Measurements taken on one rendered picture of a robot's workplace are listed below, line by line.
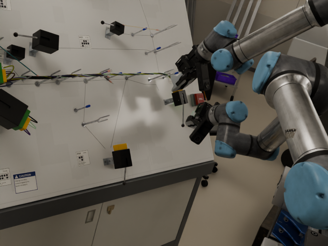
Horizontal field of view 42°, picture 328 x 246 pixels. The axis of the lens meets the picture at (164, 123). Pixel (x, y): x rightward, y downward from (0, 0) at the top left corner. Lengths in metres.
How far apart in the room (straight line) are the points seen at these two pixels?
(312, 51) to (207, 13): 2.30
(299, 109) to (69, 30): 0.89
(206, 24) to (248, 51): 7.48
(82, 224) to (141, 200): 0.28
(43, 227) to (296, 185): 0.93
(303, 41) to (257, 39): 6.40
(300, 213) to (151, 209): 1.11
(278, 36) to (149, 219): 0.97
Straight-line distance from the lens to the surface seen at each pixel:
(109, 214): 1.71
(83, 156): 1.49
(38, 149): 1.41
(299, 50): 7.81
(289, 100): 1.04
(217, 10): 8.82
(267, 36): 1.40
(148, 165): 1.68
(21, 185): 1.37
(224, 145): 1.45
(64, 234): 1.62
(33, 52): 1.47
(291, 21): 1.38
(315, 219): 0.83
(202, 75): 1.65
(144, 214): 1.87
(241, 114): 1.47
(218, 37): 1.58
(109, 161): 1.54
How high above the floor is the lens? 1.66
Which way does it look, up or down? 21 degrees down
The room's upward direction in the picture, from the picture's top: 17 degrees clockwise
